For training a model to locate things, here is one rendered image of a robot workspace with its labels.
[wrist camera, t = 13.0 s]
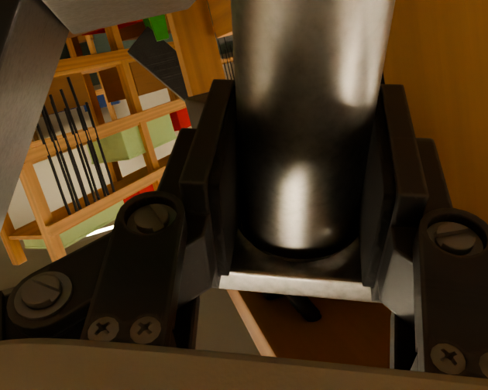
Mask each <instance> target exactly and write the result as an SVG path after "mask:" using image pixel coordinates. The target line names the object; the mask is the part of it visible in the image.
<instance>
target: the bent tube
mask: <svg viewBox="0 0 488 390"><path fill-rule="evenodd" d="M395 1H396V0H231V9H232V38H233V54H234V69H235V99H236V114H237V129H238V144H239V174H240V189H241V205H242V209H241V213H240V217H239V225H238V230H237V234H236V239H235V247H234V251H233V256H232V264H231V268H230V272H229V276H226V275H222V276H221V281H220V285H219V288H220V289H233V290H242V291H250V292H259V293H276V294H284V295H293V296H310V297H318V298H327V299H343V300H352V301H361V302H370V303H381V302H377V301H372V299H371V289H370V287H364V286H363V283H362V273H361V261H360V250H359V227H358V216H357V213H358V208H359V200H360V196H361V191H362V186H363V178H364V174H365V169H366V161H367V156H368V152H369V144H370V139H371V135H372V130H373V122H374V118H375V113H376V105H377V100H378V96H379V91H380V83H381V78H382V74H383V66H384V61H385V56H386V52H387V44H388V39H389V35H390V27H391V23H392V18H393V10H394V5H395Z"/></svg>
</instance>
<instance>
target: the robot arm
mask: <svg viewBox="0 0 488 390"><path fill-rule="evenodd" d="M241 209H242V205H241V189H240V174H239V144H238V129H237V114H236V99H235V80H220V79H214V80H213V81H212V84H211V88H210V91H209V93H208V96H207V99H206V102H205V104H204V108H203V111H202V113H201V117H200V120H199V122H198V126H197V128H181V129H180V131H179V133H178V136H177V139H176V141H175V143H174V147H173V149H172V152H171V154H170V157H169V159H168V162H167V165H166V167H165V170H164V172H163V175H162V178H161V180H160V183H159V186H158V188H157V190H156V191H150V192H145V193H141V194H138V195H135V196H134V197H132V198H131V199H129V200H127V201H126V202H125V203H124V204H123V205H122V206H121V207H120V209H119V212H118V213H117V216H116V219H115V223H114V226H113V229H112V232H110V233H108V234H106V235H104V236H102V237H100V238H99V239H97V240H95V241H93V242H91V243H89V244H87V245H85V246H84V247H82V248H79V249H78V250H76V251H73V252H71V253H70V254H68V255H66V256H64V257H63V258H60V259H58V260H56V261H55V262H52V263H50V264H49V265H47V266H45V267H43V268H41V269H39V270H37V271H35V272H34V273H32V274H30V275H28V276H27V277H25V278H24V279H23V280H22V281H21V282H20V283H19V284H18V285H17V286H16V287H15V288H14V289H13V290H12V292H11V293H9V294H6V295H4V294H3V292H2V291H0V390H488V224H487V223H486V222H485V221H483V220H482V219H480V218H479V217H477V216H476V215H474V214H471V213H470V212H467V211H465V210H460V209H455V208H453V206H452V202H451V199H450V196H449V192H448V187H447V185H446V182H445V177H444V173H443V171H442V165H441V163H440V159H439V157H438V151H437V149H436V145H435V142H434V139H430V138H416V137H415V134H414V127H413V124H412V120H411V114H410V111H409V107H408V103H407V97H406V94H405V90H404V85H403V84H380V91H379V96H378V100H377V105H376V113H375V118H374V122H373V130H372V135H371V139H370V144H369V152H368V156H367V161H366V169H365V174H364V178H363V186H362V191H361V196H360V200H359V208H358V213H357V216H358V227H359V250H360V261H361V273H362V283H363V286H364V287H370V289H371V299H372V301H377V302H381V303H382V304H383V305H384V306H385V307H387V308H388V309H389V310H390V311H392V312H391V315H390V368H378V367H370V366H362V365H354V364H340V363H331V362H323V361H309V360H301V359H293V358H284V357H268V356H259V355H251V354H236V353H227V352H219V351H203V350H195V345H196V337H197V329H198V314H199V306H200V295H201V294H202V293H204V292H205V291H207V290H209V289H210V288H216V289H219V285H220V281H221V276H222V275H226V276H229V272H230V268H231V264H232V256H233V251H234V247H235V239H236V234H237V230H238V225H239V217H240V213H241Z"/></svg>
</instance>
